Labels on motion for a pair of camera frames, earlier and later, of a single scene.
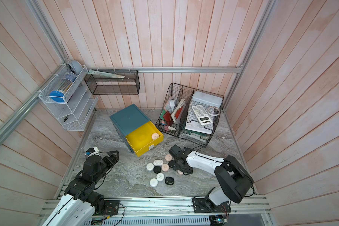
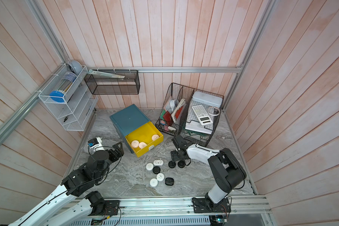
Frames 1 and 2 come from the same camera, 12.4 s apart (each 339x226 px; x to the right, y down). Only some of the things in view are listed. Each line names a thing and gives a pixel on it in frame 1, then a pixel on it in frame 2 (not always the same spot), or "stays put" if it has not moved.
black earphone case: (171, 163) stays put
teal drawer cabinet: (126, 121) stays put
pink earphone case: (165, 167) -> (134, 143)
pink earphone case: (168, 157) -> (142, 145)
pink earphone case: (155, 135) stays put
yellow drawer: (141, 140) stays put
